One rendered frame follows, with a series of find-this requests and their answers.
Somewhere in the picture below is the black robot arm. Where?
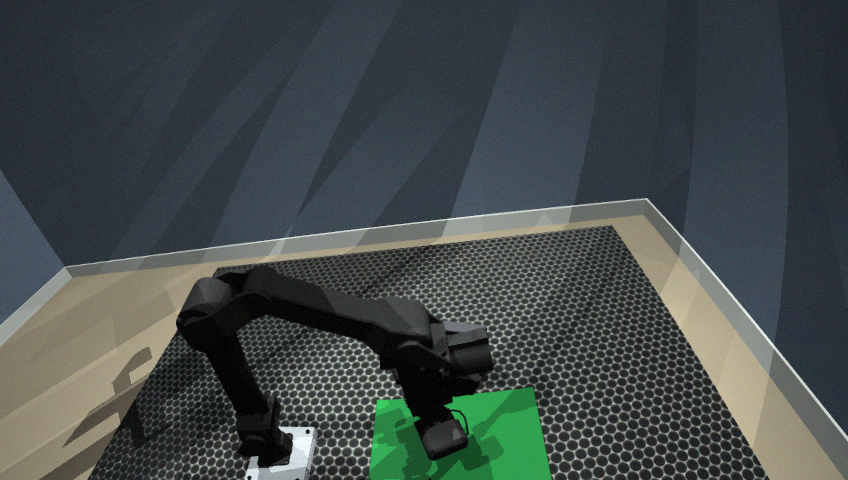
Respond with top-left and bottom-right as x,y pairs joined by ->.
176,265 -> 494,467

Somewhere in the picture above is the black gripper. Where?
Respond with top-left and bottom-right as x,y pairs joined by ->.
391,369 -> 469,461

